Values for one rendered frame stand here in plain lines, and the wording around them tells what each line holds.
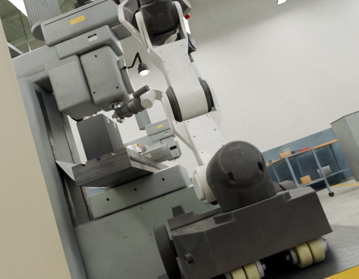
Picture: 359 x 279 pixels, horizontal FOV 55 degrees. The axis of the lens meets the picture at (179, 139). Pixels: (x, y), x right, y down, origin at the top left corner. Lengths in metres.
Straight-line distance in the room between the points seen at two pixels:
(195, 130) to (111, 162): 0.35
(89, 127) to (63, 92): 0.58
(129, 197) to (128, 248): 0.25
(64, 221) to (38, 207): 1.68
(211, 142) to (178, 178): 0.55
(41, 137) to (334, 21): 8.57
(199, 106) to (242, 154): 0.45
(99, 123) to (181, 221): 0.52
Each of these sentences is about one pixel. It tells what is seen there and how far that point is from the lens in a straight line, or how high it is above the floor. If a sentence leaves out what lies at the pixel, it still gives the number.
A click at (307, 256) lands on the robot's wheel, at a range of 0.93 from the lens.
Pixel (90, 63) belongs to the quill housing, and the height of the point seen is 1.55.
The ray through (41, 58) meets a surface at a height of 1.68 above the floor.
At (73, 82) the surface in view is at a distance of 2.04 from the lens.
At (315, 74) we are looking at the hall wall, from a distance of 9.11.
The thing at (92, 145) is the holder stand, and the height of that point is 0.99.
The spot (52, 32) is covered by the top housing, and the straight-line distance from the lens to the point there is 2.19.
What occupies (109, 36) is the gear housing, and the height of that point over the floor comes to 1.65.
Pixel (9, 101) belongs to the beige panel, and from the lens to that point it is 0.19.
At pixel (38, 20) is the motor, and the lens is 2.31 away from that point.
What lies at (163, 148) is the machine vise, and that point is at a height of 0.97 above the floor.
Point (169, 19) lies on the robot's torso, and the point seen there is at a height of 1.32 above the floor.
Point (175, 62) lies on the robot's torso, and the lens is 1.36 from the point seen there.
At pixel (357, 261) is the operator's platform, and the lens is 0.91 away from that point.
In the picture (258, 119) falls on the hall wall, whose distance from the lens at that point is 8.61.
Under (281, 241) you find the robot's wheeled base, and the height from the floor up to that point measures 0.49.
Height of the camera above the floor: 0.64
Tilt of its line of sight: 10 degrees up
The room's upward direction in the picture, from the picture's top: 19 degrees counter-clockwise
